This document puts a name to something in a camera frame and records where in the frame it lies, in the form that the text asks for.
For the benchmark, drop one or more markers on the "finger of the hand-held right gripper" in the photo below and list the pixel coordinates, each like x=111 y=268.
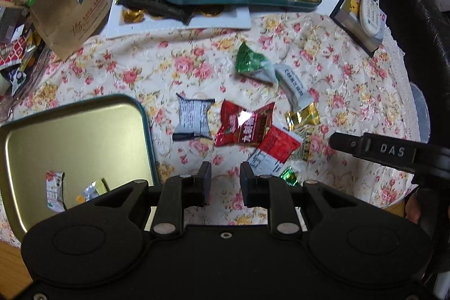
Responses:
x=372 y=147

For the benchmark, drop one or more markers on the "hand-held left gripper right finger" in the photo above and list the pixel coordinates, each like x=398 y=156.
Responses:
x=246 y=182

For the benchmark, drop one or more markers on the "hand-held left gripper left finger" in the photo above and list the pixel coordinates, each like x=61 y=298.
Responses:
x=205 y=180

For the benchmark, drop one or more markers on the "green foil candy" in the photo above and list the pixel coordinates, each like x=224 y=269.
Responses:
x=289 y=176

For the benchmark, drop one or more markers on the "gold patterned snack packet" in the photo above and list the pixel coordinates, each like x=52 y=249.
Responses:
x=305 y=145

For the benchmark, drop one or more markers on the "shiny gold candy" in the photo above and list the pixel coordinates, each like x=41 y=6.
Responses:
x=303 y=117

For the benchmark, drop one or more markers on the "long white snack packet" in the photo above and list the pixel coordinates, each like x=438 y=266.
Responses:
x=293 y=85

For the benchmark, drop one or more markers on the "green and white snack packet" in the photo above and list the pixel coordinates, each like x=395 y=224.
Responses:
x=251 y=62

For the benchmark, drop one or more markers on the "gold tin box teal rim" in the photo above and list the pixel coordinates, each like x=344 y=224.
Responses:
x=77 y=138

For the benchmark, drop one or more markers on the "white packet with pink flower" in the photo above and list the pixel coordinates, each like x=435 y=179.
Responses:
x=55 y=191

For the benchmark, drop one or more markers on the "person's right hand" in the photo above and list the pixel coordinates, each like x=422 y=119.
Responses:
x=412 y=209

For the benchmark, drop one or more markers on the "red and white snack packet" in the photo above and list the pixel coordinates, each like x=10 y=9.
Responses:
x=276 y=149

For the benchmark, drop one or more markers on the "grey stool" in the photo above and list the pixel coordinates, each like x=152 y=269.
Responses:
x=421 y=110

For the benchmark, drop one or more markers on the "black leather sofa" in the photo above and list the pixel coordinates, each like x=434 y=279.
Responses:
x=422 y=40

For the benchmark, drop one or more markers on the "floral tablecloth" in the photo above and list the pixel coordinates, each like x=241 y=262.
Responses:
x=175 y=64

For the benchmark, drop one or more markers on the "yellow card box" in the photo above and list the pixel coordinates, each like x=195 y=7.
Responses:
x=351 y=17

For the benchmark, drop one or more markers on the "white remote control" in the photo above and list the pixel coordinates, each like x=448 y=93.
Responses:
x=372 y=10

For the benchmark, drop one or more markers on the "white flat tray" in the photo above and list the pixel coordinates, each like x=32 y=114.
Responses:
x=218 y=20

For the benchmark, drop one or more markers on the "gold coin chocolate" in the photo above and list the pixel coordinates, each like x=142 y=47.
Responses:
x=212 y=10
x=133 y=16

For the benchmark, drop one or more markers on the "red patterned packet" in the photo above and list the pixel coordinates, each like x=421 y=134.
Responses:
x=12 y=54

